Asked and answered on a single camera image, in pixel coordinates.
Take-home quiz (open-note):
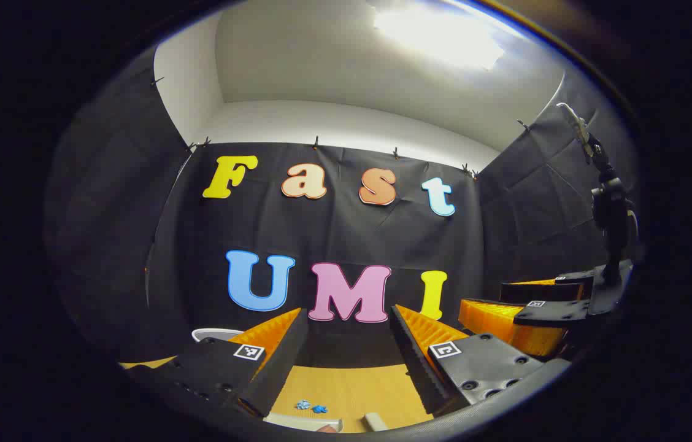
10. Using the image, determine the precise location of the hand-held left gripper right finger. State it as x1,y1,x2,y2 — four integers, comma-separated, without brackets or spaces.
389,304,571,418

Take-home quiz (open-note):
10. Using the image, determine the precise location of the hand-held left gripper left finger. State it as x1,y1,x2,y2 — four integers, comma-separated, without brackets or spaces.
122,308,310,418

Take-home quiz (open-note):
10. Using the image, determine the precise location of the white dustpan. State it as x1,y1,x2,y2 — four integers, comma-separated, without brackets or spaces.
263,412,344,434

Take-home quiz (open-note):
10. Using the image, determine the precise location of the white garbage bin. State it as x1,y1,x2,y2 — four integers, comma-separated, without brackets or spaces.
191,328,244,343

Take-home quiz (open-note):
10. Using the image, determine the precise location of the wooden desktop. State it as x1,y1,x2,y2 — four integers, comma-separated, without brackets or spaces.
119,356,439,434

